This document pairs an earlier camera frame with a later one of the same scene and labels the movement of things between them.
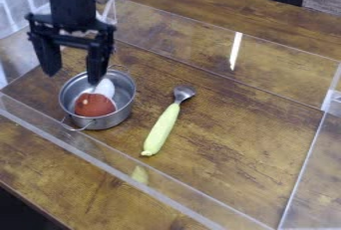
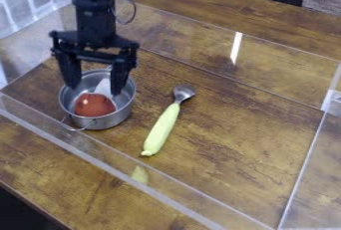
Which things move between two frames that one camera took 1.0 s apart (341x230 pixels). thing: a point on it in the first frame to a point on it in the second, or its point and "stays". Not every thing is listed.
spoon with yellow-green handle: x=164 y=123 stays
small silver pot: x=78 y=84 stays
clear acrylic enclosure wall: x=209 y=133 stays
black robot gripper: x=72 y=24 to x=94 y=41
